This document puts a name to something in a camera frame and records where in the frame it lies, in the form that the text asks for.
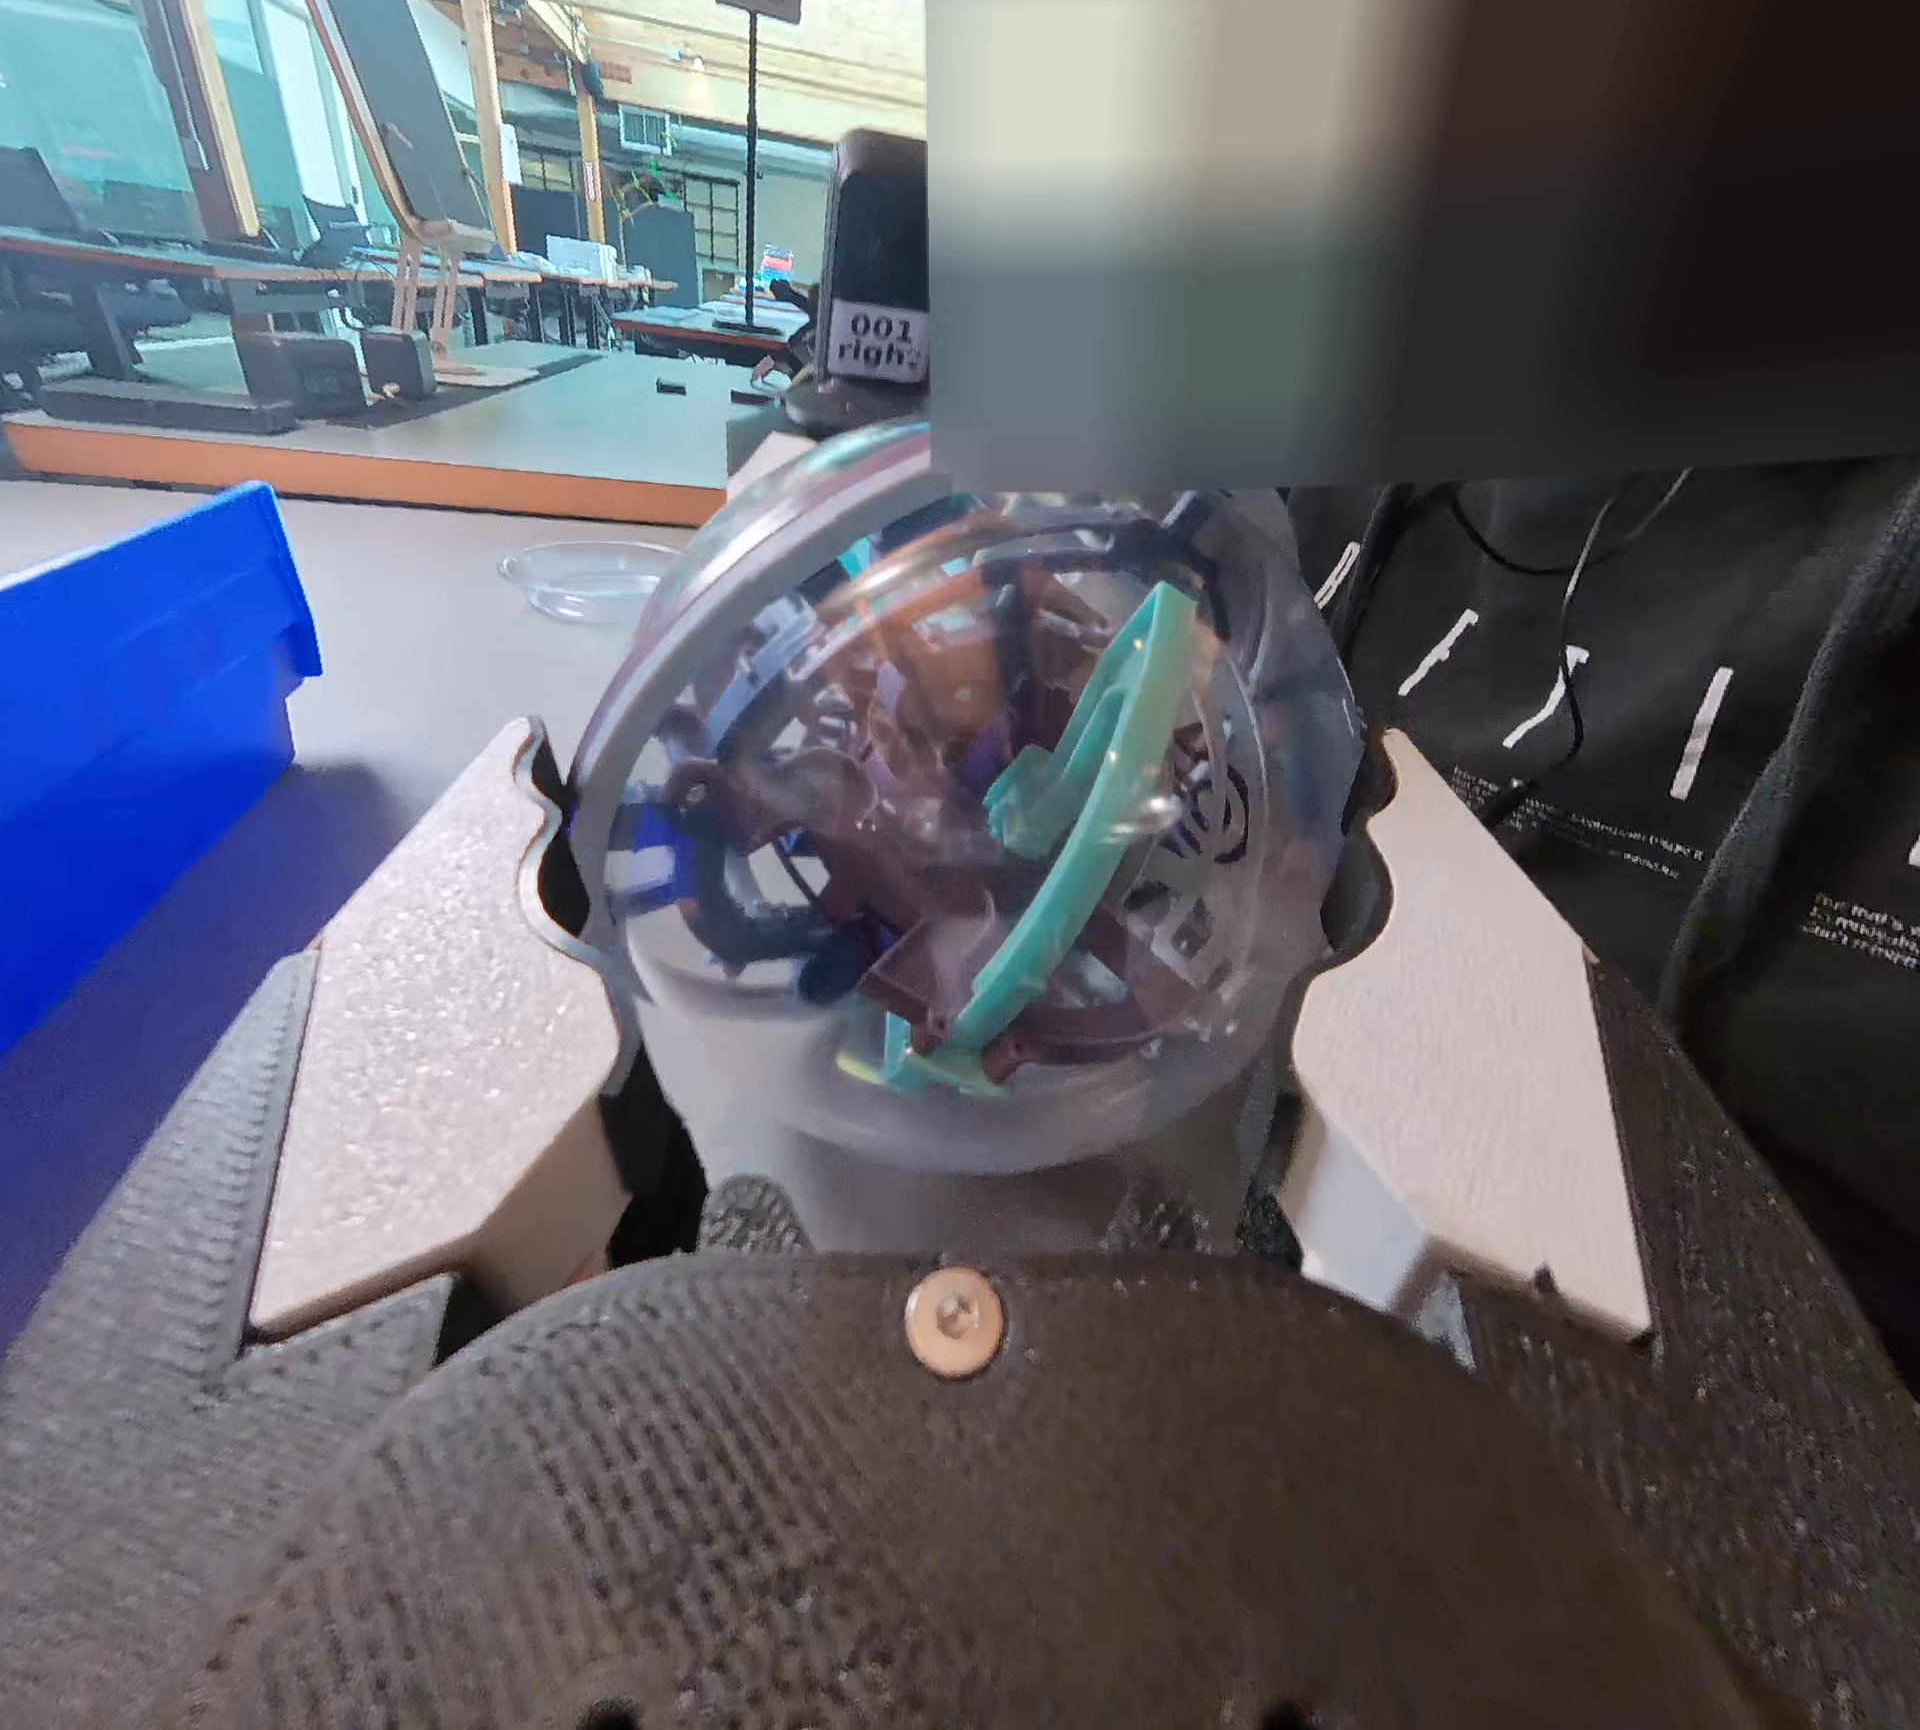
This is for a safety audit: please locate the blue plastic bin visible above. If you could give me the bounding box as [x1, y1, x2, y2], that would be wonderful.
[0, 487, 323, 1059]

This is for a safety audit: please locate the clear plastic dish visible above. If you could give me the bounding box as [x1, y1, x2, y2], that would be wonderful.
[496, 540, 685, 623]

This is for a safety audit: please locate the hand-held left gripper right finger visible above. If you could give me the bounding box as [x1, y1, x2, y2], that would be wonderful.
[1275, 727, 1657, 1342]

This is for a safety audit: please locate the grey desk with wooden edge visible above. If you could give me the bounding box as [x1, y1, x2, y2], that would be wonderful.
[0, 345, 811, 526]

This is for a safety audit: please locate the clear maze ball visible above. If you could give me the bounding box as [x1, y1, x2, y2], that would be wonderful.
[563, 426, 1357, 1179]

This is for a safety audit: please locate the person's black printed jacket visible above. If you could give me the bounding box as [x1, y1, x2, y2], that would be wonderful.
[1289, 456, 1920, 1373]

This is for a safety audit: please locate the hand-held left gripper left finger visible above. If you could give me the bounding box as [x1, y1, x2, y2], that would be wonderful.
[250, 720, 713, 1342]

